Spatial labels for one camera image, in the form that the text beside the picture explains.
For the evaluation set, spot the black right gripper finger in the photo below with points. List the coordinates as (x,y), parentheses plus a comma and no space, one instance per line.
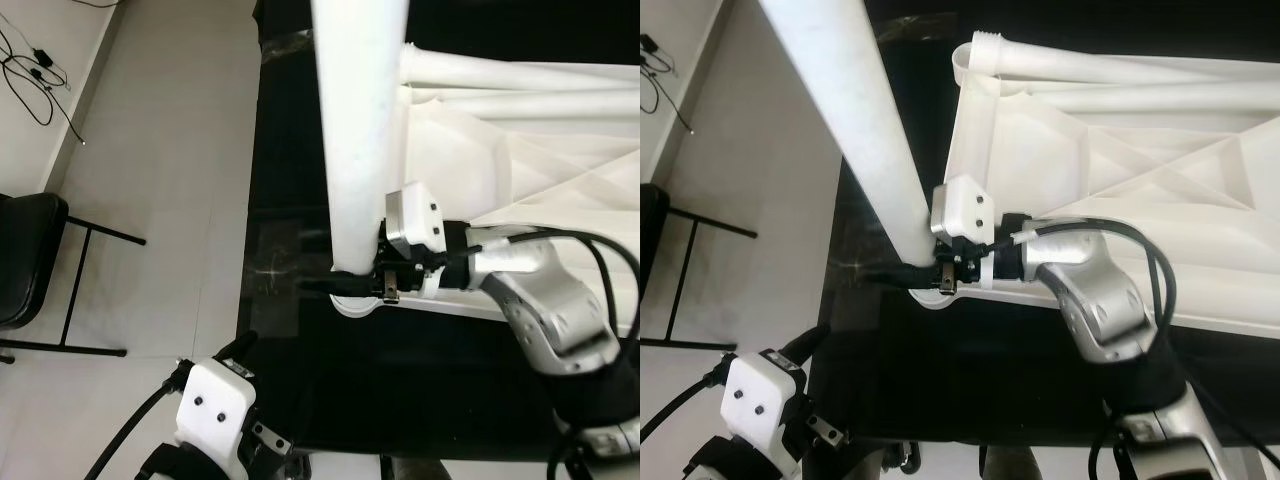
(900,275)
(338,286)

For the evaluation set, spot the white plastic table leg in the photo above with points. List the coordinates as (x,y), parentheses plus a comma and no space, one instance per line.
(520,70)
(850,100)
(1100,68)
(540,102)
(1150,100)
(360,120)

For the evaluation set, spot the black folding chair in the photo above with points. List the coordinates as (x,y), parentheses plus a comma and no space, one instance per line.
(25,250)
(650,240)

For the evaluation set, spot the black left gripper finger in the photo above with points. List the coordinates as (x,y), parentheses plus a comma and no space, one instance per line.
(237,350)
(806,347)

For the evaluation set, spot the small black power adapter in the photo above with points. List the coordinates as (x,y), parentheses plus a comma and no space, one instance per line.
(650,45)
(42,50)

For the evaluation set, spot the white plastic children table top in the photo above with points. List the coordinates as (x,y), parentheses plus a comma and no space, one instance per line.
(1100,170)
(520,170)

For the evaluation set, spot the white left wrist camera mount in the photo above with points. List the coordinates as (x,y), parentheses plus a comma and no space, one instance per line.
(760,400)
(212,410)

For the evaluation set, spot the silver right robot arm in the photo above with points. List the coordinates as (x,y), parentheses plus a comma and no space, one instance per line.
(1100,300)
(550,300)

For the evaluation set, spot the robot left leg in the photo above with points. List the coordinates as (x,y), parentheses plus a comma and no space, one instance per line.
(900,460)

